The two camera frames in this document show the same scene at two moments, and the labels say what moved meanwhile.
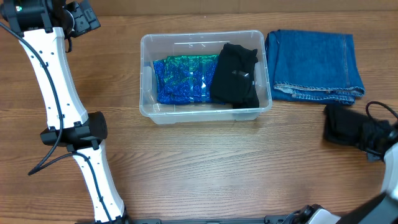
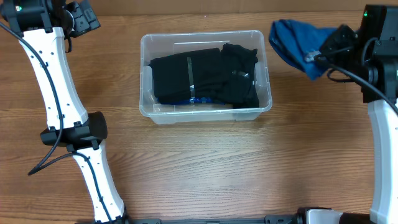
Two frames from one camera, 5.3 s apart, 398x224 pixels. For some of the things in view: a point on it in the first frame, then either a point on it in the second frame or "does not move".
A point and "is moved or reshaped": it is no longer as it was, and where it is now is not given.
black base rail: (268, 219) does not move
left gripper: (84, 22) does not move
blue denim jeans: (313, 66) is moved or reshaped
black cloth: (234, 81) does not move
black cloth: (347, 124) → (195, 74)
